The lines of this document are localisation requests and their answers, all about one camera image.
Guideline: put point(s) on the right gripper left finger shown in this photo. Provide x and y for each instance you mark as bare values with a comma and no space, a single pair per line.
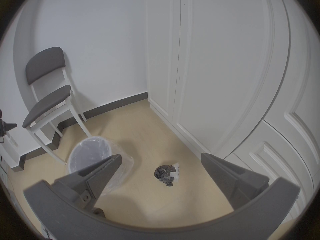
100,179

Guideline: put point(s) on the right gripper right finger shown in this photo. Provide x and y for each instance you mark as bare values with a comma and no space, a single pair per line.
230,181

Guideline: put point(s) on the white trash bin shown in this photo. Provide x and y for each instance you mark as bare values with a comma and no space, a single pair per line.
85,156

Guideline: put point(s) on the clear plastic bag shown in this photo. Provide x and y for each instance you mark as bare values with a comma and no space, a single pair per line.
126,165

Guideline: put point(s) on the crumpled white printed paper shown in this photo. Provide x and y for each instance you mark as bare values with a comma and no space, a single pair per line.
177,170

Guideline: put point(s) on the white wardrobe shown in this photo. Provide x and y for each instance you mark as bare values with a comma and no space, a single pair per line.
225,59

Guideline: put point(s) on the white chair with grey pads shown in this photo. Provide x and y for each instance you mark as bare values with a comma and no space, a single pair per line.
45,66

